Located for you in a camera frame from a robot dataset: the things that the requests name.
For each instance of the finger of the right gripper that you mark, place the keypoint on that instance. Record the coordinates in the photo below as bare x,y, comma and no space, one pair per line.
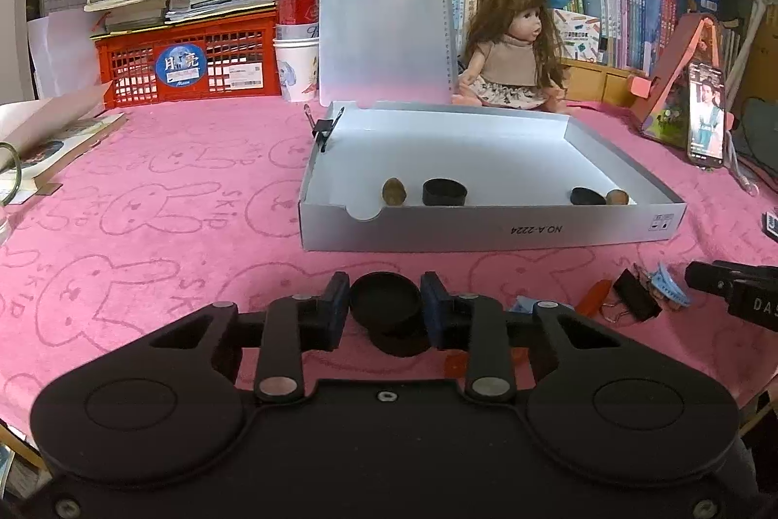
750,292

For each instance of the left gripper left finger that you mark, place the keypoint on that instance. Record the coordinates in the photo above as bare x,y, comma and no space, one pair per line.
294,325

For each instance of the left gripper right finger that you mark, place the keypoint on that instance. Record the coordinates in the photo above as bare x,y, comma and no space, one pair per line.
474,324

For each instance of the black round cap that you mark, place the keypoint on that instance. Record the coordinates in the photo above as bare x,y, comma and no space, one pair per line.
586,196
442,192
389,307

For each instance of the black binder clip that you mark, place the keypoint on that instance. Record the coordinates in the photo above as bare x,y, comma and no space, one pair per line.
321,129
629,301

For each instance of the red orange clip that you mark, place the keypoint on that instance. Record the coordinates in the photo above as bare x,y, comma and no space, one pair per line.
594,299

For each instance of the brown walnut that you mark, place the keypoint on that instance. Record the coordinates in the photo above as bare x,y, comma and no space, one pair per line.
617,197
393,192

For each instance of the pink bunny towel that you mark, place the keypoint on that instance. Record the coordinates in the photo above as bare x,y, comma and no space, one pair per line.
190,203

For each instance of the white cardboard box tray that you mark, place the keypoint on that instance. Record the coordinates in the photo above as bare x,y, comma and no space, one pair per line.
519,169

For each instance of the black binder clip on box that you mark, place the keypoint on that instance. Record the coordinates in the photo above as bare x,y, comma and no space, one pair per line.
321,129

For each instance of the smartphone with lit screen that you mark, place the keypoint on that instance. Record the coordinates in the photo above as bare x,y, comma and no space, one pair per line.
705,141

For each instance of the pink triangular phone stand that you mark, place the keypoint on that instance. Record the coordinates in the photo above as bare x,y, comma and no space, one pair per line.
660,110

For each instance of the wooden drawer box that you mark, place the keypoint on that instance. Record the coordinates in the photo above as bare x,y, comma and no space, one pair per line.
592,83

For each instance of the long-haired doll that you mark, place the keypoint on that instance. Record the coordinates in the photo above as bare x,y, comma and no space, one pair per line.
512,58

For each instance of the red plastic basket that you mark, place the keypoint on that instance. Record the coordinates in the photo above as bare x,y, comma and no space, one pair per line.
226,56

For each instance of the white paper cup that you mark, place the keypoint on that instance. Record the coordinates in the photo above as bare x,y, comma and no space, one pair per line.
298,68

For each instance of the open book at left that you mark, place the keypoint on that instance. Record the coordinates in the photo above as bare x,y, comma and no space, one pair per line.
51,133

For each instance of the colourful small box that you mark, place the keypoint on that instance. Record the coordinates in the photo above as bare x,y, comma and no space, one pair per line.
579,35

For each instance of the translucent clipboard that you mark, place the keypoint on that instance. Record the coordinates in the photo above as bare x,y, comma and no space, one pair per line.
386,50

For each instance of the clear glass mug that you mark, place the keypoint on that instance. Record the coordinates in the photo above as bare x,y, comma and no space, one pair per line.
11,173

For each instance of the red soda can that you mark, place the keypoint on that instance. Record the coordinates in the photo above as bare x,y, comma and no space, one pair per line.
297,19

